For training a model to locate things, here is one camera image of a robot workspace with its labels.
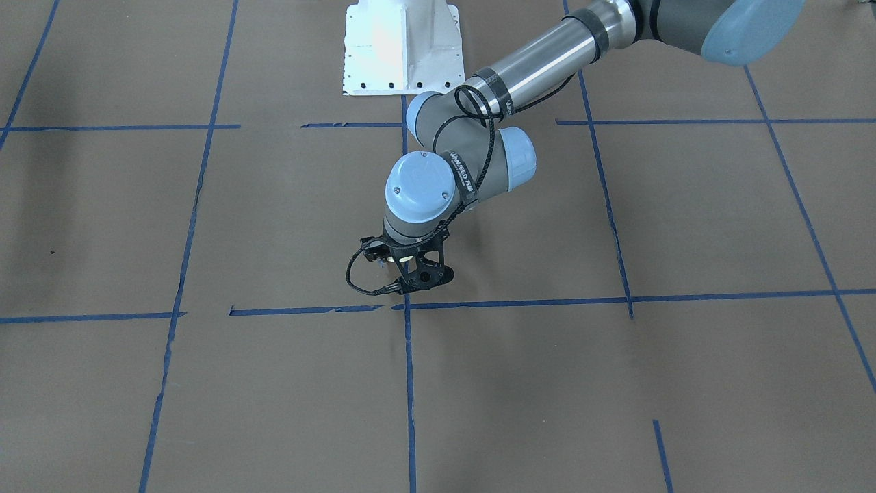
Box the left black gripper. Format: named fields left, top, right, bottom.
left=360, top=234, right=450, bottom=268

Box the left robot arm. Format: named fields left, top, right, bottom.
left=361, top=1, right=804, bottom=262

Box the brown paper table cover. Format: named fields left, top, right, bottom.
left=1, top=1, right=875, bottom=492

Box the white camera mast base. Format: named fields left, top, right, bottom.
left=342, top=1, right=465, bottom=97

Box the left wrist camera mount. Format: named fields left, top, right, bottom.
left=396, top=262, right=454, bottom=294

